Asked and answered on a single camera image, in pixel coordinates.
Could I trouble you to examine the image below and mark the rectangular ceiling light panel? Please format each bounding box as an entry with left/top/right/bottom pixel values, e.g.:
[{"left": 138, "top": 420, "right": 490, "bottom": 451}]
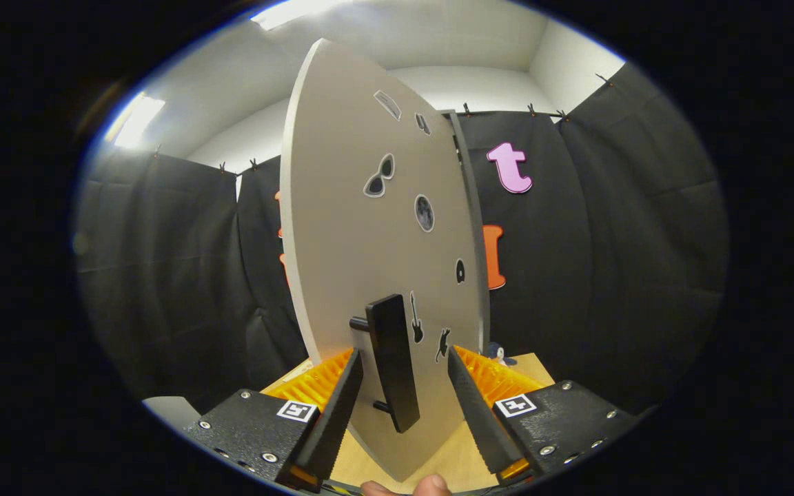
[{"left": 251, "top": 0, "right": 356, "bottom": 32}]

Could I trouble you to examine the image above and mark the black cabinet door handle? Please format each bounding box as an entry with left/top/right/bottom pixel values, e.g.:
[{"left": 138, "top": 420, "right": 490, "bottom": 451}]
[{"left": 349, "top": 294, "right": 421, "bottom": 434}]

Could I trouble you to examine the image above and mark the dark grey shoe cabinet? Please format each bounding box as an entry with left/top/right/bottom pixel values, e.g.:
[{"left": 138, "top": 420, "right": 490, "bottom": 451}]
[{"left": 440, "top": 109, "right": 492, "bottom": 345}]

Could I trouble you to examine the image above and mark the row of black cloth clips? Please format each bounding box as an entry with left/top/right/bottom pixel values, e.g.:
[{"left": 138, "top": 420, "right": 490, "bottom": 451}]
[{"left": 151, "top": 72, "right": 611, "bottom": 173}]

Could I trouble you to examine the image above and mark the long ceiling light strip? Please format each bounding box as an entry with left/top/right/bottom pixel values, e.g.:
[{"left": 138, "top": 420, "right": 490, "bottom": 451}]
[{"left": 113, "top": 92, "right": 167, "bottom": 149}]

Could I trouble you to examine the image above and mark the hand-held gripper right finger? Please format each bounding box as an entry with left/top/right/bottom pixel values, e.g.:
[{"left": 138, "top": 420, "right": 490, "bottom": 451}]
[{"left": 447, "top": 345, "right": 639, "bottom": 483}]

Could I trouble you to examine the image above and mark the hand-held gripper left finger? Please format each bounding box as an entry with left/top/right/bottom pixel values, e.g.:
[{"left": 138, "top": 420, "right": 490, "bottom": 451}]
[{"left": 183, "top": 348, "right": 365, "bottom": 493}]

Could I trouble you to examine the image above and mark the small blue white figurine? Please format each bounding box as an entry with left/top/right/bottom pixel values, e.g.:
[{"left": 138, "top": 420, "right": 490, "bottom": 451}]
[{"left": 485, "top": 342, "right": 518, "bottom": 367}]

